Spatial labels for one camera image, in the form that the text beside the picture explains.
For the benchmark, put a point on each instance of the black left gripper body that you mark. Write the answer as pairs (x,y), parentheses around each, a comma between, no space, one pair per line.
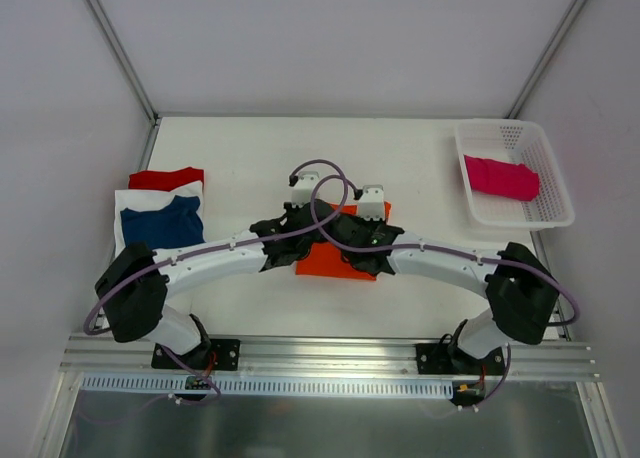
(304,218)

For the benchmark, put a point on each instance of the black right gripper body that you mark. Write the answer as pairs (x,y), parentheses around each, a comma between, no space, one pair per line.
(357,229)

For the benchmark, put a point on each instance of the orange t shirt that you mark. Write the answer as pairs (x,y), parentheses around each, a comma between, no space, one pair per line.
(325,260)

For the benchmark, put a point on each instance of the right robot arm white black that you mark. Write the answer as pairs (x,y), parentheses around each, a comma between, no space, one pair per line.
(515,284)

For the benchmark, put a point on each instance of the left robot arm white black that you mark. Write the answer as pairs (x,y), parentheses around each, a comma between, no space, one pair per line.
(135,289)

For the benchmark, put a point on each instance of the blue folded t shirt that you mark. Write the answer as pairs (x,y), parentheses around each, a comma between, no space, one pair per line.
(176,225)

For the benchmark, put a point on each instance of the white folded t shirt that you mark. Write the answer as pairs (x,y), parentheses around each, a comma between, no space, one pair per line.
(144,200)

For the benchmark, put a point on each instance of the red folded t shirt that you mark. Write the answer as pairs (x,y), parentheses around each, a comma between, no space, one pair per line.
(165,180)

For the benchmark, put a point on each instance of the pink t shirt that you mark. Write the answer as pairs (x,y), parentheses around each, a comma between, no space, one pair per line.
(497,178)

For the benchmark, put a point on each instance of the white plastic basket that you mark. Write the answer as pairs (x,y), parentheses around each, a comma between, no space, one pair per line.
(515,142)

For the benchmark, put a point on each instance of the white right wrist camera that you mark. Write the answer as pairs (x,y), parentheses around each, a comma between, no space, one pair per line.
(371,203)

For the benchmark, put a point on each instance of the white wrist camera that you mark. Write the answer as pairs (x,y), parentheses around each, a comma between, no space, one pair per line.
(371,203)
(302,185)

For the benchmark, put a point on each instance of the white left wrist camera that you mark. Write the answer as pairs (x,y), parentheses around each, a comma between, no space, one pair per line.
(302,185)

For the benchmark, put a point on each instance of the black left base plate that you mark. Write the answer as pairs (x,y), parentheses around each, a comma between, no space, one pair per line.
(210,355)

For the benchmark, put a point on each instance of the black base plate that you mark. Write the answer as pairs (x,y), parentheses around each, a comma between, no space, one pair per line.
(210,355)
(445,359)

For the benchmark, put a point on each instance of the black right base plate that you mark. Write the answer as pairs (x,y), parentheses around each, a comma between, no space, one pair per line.
(445,359)

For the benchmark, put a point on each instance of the white slotted cable duct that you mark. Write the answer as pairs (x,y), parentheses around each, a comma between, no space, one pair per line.
(270,386)

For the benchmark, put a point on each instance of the aluminium mounting rail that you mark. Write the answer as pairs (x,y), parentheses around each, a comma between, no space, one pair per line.
(265,356)

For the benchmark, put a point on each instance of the left aluminium frame post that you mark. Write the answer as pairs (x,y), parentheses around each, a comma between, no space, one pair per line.
(107,30)

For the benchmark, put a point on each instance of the aluminium frame post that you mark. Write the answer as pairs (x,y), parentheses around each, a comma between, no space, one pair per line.
(107,30)
(542,64)

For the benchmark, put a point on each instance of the right aluminium frame post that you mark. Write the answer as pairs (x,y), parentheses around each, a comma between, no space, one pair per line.
(542,64)

